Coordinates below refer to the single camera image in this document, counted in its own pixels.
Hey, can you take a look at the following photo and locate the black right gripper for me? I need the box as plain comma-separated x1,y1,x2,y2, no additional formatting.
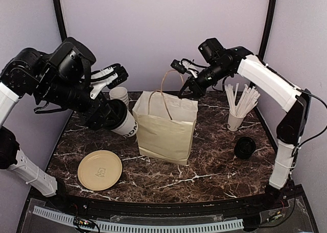
177,62,231,98

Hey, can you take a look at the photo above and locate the white paper coffee cup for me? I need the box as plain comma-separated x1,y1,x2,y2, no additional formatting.
112,110,138,138

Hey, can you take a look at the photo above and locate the cream paper bag with handles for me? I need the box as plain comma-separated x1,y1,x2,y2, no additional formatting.
132,75,198,166

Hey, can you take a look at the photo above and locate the black plastic cup lid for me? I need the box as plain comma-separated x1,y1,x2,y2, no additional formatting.
107,99,128,130

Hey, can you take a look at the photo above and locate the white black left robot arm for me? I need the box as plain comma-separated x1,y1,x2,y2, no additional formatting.
1,37,111,211

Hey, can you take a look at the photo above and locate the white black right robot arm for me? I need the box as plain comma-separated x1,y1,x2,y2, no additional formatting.
178,38,326,190

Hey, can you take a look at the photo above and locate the stack of white paper cups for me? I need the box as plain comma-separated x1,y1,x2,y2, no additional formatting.
109,87,129,106

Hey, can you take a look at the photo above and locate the beige round plate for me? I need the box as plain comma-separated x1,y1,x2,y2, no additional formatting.
77,150,123,191

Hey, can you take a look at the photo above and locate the white cup holding straws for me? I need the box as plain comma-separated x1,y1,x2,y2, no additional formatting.
227,110,245,132

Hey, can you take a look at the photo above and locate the bundle of wrapped white straws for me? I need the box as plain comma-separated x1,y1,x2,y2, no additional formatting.
225,83,261,118

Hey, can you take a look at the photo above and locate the stack of black cup lids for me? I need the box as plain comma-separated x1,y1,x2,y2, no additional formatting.
234,136,256,160

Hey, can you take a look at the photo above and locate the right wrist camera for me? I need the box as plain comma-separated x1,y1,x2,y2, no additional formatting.
170,58,203,78

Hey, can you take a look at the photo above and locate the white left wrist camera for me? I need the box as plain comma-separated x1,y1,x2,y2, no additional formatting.
90,63,129,100

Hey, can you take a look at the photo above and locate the black front table rail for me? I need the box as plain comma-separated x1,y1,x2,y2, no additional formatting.
28,185,305,218

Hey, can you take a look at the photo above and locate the white slotted cable duct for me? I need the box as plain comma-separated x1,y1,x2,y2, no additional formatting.
33,206,244,232

